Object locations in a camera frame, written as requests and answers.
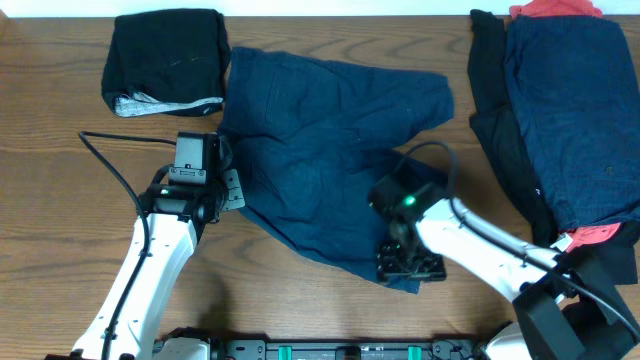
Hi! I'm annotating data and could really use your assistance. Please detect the navy blue shorts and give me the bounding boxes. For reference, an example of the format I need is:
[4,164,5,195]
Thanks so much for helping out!
[218,47,454,281]

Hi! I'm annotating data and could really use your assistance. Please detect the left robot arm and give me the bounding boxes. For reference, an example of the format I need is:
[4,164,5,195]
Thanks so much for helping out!
[68,166,245,360]

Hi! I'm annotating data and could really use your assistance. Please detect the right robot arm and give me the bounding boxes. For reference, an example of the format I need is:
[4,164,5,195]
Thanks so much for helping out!
[368,174,639,359]

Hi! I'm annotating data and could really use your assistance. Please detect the folded black garment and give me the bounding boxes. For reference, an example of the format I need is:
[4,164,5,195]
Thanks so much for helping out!
[101,8,231,118]

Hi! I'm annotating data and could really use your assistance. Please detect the black garment in pile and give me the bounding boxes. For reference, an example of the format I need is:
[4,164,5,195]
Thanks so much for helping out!
[467,9,639,285]

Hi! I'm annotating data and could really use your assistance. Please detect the navy garment in pile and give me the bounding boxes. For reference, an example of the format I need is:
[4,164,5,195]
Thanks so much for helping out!
[504,15,639,229]

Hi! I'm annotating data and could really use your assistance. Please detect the red garment in pile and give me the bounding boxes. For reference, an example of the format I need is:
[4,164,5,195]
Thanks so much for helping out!
[509,0,603,19]

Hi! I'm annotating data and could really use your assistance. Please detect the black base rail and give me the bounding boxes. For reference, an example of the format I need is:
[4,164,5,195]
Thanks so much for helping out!
[151,327,486,360]

